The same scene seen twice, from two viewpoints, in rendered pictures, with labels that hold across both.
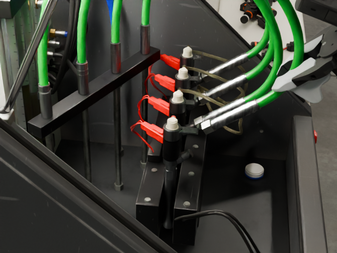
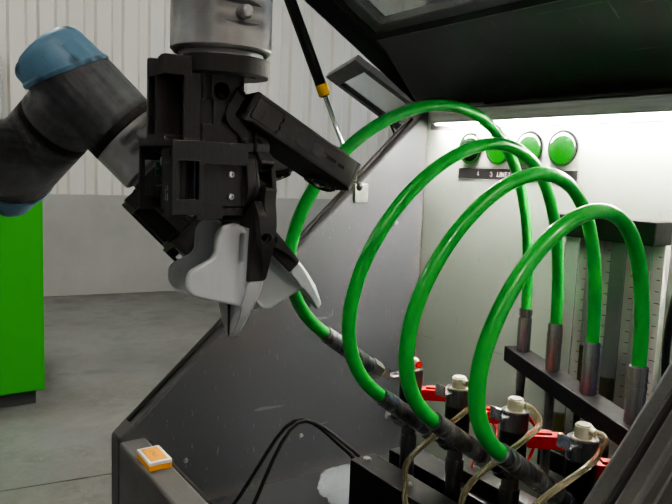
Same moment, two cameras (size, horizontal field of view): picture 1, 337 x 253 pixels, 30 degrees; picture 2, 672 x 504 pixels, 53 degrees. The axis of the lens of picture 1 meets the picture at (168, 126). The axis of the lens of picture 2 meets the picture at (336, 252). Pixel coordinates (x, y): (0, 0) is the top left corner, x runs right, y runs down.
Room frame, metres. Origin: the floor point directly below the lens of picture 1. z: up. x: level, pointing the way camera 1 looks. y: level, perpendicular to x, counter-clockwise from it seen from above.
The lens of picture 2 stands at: (1.35, -0.60, 1.34)
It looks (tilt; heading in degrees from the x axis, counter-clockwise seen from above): 7 degrees down; 139
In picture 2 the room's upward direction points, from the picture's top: 2 degrees clockwise
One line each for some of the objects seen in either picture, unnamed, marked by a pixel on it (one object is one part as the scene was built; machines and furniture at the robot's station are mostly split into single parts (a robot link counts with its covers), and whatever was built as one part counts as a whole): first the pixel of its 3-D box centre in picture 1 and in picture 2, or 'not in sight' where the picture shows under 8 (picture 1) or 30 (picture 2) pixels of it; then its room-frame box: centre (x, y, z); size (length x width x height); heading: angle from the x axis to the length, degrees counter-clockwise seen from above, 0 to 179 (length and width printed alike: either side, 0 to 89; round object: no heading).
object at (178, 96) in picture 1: (177, 100); (459, 388); (0.89, -0.01, 1.10); 0.02 x 0.02 x 0.03
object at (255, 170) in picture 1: (254, 170); not in sight; (1.04, -0.18, 0.84); 0.04 x 0.04 x 0.01
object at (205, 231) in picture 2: not in sight; (204, 276); (0.88, -0.33, 1.25); 0.06 x 0.03 x 0.09; 84
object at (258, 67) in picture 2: not in sight; (210, 141); (0.89, -0.33, 1.35); 0.09 x 0.08 x 0.12; 84
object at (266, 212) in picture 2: not in sight; (251, 223); (0.92, -0.31, 1.29); 0.05 x 0.02 x 0.09; 174
